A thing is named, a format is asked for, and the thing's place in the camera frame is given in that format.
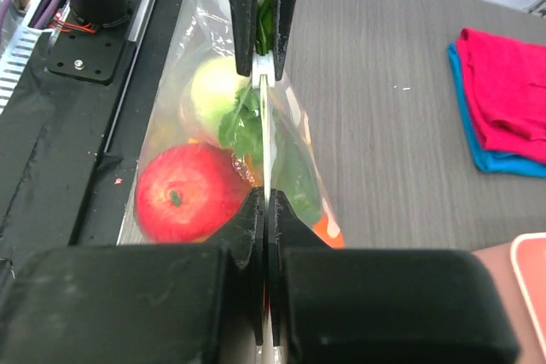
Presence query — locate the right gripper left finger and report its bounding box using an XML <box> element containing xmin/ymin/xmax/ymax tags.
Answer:
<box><xmin>1</xmin><ymin>188</ymin><xmax>264</xmax><ymax>363</ymax></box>

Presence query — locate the red folded cloth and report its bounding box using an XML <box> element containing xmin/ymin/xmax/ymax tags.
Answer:
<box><xmin>456</xmin><ymin>28</ymin><xmax>545</xmax><ymax>164</ymax></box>

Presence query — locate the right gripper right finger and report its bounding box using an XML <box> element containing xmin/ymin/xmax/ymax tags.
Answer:
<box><xmin>267</xmin><ymin>190</ymin><xmax>520</xmax><ymax>363</ymax></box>

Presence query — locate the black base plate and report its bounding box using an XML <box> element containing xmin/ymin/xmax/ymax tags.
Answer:
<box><xmin>1</xmin><ymin>0</ymin><xmax>182</xmax><ymax>282</ymax></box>

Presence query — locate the white radish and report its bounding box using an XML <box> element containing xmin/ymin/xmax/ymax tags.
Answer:
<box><xmin>181</xmin><ymin>0</ymin><xmax>321</xmax><ymax>224</ymax></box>

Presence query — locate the white slotted cable duct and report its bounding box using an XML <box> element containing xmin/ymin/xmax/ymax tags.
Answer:
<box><xmin>0</xmin><ymin>26</ymin><xmax>54</xmax><ymax>113</ymax></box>

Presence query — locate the blue folded cloth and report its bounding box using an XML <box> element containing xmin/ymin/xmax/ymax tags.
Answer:
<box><xmin>447</xmin><ymin>43</ymin><xmax>545</xmax><ymax>179</ymax></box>

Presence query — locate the clear polka dot zip bag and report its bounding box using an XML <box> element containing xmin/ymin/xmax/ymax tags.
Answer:
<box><xmin>118</xmin><ymin>0</ymin><xmax>344</xmax><ymax>248</ymax></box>

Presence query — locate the orange fruit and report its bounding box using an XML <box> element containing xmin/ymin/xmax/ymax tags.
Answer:
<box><xmin>190</xmin><ymin>138</ymin><xmax>344</xmax><ymax>248</ymax></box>

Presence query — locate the red apple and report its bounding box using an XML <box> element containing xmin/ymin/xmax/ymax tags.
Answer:
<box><xmin>135</xmin><ymin>143</ymin><xmax>251</xmax><ymax>242</ymax></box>

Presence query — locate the pink divided organizer tray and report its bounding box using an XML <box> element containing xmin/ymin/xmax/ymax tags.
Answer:
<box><xmin>473</xmin><ymin>232</ymin><xmax>545</xmax><ymax>363</ymax></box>

